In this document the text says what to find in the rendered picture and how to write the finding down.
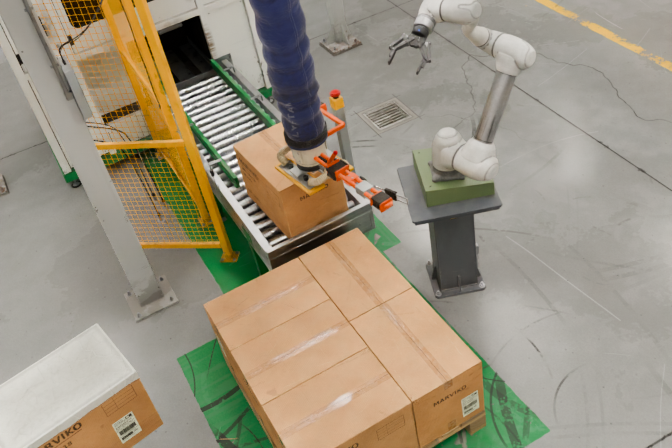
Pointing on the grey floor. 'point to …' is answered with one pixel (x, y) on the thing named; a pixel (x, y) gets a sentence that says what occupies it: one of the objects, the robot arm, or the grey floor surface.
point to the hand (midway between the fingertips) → (403, 66)
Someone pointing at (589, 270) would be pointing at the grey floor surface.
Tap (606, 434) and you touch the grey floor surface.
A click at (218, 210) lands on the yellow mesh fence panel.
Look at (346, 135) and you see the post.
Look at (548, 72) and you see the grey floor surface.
